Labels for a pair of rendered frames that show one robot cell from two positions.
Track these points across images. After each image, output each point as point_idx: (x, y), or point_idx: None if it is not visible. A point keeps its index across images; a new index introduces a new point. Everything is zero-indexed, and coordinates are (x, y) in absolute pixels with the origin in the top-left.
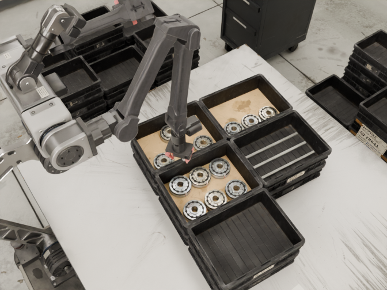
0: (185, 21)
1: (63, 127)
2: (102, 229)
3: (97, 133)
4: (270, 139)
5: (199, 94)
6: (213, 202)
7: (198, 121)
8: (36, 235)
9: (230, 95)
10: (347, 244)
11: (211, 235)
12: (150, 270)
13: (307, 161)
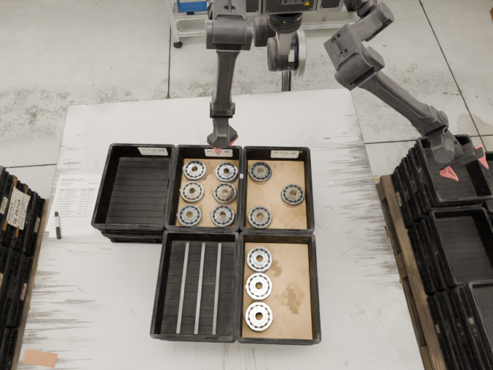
0: (229, 20)
1: None
2: (241, 122)
3: (210, 1)
4: (226, 296)
5: (356, 282)
6: (189, 186)
7: (216, 136)
8: None
9: (311, 288)
10: (86, 303)
11: (166, 174)
12: (186, 138)
13: (157, 293)
